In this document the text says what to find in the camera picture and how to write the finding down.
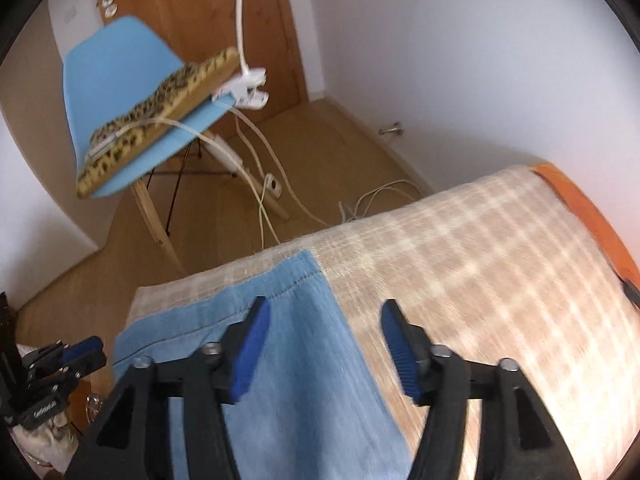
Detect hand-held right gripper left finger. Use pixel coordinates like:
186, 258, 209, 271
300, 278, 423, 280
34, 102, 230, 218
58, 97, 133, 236
75, 296, 273, 480

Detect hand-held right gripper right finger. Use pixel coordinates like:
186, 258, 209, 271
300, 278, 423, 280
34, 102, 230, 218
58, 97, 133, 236
380, 299, 583, 480

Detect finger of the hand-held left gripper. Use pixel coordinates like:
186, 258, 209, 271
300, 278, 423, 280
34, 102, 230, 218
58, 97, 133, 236
22, 336, 104, 368
30, 352, 108, 386

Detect light blue pants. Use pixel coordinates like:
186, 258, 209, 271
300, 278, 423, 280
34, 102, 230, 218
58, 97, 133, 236
112, 250, 413, 480

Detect white printed cloth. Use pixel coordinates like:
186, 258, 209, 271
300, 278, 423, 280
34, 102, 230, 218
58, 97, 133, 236
12, 345, 91, 473

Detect beige checked blanket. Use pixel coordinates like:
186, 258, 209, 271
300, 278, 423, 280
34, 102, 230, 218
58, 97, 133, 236
127, 162, 633, 480

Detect white power strip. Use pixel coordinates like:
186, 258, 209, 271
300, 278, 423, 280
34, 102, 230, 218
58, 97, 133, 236
205, 132, 246, 176

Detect orange bed sheet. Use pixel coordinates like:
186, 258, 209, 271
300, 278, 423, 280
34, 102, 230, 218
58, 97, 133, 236
530, 162, 640, 306

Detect white clip lamp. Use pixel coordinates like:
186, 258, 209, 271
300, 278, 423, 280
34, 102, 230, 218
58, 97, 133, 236
210, 0, 271, 111

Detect leopard print cushion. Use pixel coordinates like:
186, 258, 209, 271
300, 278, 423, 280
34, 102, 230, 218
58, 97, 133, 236
76, 46, 240, 196

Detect blue chair with wooden legs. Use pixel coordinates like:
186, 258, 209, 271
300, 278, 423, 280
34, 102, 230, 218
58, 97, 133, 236
62, 16, 291, 276

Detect wooden door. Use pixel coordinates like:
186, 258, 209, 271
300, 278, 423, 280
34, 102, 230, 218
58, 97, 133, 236
90, 0, 308, 151

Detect white floor cable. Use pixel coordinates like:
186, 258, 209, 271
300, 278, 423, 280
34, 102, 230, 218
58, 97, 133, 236
340, 180, 436, 226

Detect white lamp cable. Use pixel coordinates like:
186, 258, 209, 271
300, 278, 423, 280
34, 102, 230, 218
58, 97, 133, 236
232, 105, 346, 251

